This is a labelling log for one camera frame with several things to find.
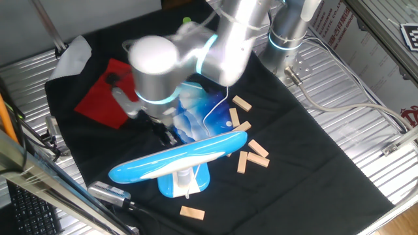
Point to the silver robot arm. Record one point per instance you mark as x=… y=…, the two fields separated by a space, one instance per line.
x=153 y=78

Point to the black and white marker tag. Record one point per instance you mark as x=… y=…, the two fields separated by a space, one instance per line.
x=411 y=36

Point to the green drink bottle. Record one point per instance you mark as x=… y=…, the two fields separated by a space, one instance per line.
x=186 y=20

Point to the white cloth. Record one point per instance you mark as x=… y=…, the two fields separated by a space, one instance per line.
x=70 y=58

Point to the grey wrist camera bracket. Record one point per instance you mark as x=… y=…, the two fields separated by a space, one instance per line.
x=125 y=104

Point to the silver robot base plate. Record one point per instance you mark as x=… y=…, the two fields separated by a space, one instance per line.
x=302 y=65

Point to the dark frame beam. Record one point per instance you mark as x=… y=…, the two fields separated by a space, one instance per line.
x=385 y=36

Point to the black keyboard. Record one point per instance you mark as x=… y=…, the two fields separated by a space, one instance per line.
x=32 y=212

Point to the printed board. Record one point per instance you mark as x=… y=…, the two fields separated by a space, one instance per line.
x=359 y=58

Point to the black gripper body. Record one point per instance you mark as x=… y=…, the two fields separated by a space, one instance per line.
x=165 y=130

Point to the orange pole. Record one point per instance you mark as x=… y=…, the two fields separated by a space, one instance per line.
x=6 y=120

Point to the grey metal post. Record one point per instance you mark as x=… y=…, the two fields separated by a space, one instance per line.
x=49 y=26

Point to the blue and white desk lamp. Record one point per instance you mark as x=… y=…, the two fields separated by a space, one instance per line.
x=183 y=153

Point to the red flag with white stick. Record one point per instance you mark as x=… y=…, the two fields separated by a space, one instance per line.
x=98 y=101

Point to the aluminium frame bar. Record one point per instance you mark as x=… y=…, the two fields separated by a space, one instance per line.
x=32 y=169

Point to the metal profile bracket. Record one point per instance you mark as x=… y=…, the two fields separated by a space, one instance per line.
x=400 y=142

